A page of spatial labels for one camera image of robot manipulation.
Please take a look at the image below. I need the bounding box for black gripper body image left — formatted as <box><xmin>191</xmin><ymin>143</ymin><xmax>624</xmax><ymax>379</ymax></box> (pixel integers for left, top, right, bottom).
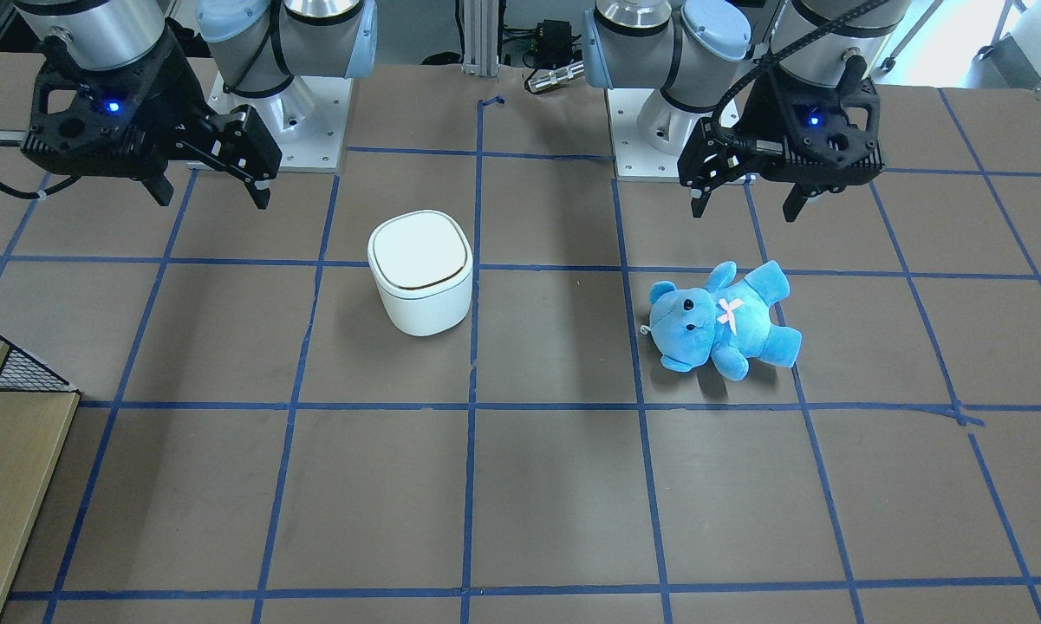
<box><xmin>20</xmin><ymin>25</ymin><xmax>282</xmax><ymax>188</ymax></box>

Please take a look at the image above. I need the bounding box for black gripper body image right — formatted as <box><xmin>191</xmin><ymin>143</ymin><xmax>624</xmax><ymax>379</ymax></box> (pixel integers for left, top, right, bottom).
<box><xmin>678</xmin><ymin>66</ymin><xmax>886</xmax><ymax>190</ymax></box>

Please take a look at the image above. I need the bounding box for white trash can with lid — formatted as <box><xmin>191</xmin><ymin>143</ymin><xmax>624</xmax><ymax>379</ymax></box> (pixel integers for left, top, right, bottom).
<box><xmin>367</xmin><ymin>210</ymin><xmax>473</xmax><ymax>336</ymax></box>

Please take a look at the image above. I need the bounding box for silver robot arm image left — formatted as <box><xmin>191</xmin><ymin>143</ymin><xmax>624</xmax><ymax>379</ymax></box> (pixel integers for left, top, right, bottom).
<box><xmin>16</xmin><ymin>1</ymin><xmax>378</xmax><ymax>209</ymax></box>

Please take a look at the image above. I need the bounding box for silver robot arm image right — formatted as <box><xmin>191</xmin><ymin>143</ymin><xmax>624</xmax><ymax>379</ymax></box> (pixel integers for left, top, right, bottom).
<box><xmin>581</xmin><ymin>1</ymin><xmax>909</xmax><ymax>222</ymax></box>

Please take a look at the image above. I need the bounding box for blue teddy bear plush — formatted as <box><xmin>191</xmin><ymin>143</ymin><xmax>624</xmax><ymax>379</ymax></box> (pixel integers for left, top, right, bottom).
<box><xmin>640</xmin><ymin>260</ymin><xmax>803</xmax><ymax>380</ymax></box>

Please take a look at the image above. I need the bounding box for silver cylindrical connector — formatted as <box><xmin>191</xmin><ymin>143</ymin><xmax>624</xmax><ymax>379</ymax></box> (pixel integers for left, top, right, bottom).
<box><xmin>524</xmin><ymin>61</ymin><xmax>586</xmax><ymax>95</ymax></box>

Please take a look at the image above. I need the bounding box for black power adapter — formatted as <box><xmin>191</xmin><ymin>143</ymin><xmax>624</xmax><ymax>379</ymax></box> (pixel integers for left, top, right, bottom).
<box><xmin>533</xmin><ymin>19</ymin><xmax>573</xmax><ymax>59</ymax></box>

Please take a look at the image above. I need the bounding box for black corrugated cable image right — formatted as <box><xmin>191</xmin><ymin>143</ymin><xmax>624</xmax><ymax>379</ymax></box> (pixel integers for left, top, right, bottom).
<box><xmin>709</xmin><ymin>1</ymin><xmax>908</xmax><ymax>146</ymax></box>

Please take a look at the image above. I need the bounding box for black cable image left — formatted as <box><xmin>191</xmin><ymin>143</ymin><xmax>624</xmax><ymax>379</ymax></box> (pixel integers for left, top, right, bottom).
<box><xmin>0</xmin><ymin>130</ymin><xmax>79</xmax><ymax>202</ymax></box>

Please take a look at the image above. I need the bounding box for wooden shelf with wire mesh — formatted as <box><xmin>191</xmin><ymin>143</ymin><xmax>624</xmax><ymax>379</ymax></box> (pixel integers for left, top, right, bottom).
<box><xmin>0</xmin><ymin>335</ymin><xmax>81</xmax><ymax>615</ymax></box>

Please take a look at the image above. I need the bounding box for aluminium frame post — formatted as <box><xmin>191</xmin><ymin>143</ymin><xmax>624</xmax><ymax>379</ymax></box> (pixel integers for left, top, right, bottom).
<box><xmin>458</xmin><ymin>0</ymin><xmax>501</xmax><ymax>81</ymax></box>

